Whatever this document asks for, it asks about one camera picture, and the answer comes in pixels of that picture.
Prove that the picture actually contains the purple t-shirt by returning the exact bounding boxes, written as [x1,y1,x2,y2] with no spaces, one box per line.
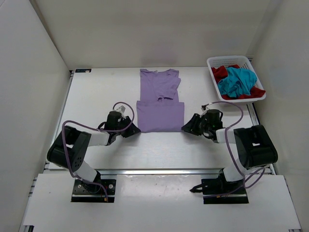
[136,69,184,133]

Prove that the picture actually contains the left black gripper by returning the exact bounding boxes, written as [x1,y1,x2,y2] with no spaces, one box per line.
[114,116,140,138]

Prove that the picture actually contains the dark label sticker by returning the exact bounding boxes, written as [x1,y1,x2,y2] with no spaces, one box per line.
[75,69,92,73]

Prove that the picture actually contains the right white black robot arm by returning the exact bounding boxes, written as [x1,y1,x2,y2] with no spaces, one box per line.
[182,109,278,197]

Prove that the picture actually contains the purple cable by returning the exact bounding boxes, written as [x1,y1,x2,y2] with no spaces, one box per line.
[61,101,136,201]
[200,101,266,194]

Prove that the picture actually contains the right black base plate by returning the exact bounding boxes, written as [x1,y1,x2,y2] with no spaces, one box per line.
[201,179,249,204]

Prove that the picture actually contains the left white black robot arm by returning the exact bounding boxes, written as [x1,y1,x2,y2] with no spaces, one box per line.
[47,110,141,194]

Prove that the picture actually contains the teal t-shirt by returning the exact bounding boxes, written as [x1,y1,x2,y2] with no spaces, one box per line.
[217,67,257,98]

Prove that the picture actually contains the red t-shirt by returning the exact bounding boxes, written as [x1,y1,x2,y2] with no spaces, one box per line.
[211,65,266,100]

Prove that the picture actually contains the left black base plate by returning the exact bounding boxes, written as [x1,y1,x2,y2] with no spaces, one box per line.
[71,179,116,203]

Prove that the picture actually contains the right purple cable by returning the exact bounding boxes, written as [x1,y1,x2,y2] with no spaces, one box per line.
[200,101,266,194]

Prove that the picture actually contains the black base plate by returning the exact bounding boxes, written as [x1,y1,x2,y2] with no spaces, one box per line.
[71,179,116,203]
[201,179,249,204]

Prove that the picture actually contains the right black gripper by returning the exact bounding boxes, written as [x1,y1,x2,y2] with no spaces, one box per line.
[182,115,212,137]

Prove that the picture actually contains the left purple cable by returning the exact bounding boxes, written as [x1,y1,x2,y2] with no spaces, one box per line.
[61,101,136,201]

